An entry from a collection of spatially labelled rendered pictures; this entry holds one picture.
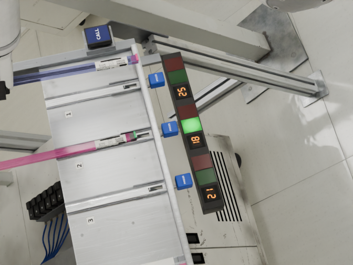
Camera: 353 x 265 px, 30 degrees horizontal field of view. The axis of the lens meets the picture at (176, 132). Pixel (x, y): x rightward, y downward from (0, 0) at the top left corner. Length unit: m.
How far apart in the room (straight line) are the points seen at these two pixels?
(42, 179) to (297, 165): 0.72
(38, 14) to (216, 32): 0.94
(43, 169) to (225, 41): 0.62
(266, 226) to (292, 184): 0.16
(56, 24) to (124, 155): 1.45
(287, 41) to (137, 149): 0.85
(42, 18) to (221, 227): 1.19
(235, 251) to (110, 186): 0.65
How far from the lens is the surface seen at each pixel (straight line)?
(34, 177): 1.77
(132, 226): 1.22
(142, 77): 1.31
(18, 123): 3.05
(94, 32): 1.34
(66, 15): 2.61
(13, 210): 1.85
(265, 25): 2.06
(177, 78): 1.34
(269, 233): 1.98
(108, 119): 1.30
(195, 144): 1.28
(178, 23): 1.74
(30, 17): 2.59
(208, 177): 1.26
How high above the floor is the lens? 1.59
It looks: 45 degrees down
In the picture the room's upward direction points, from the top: 82 degrees counter-clockwise
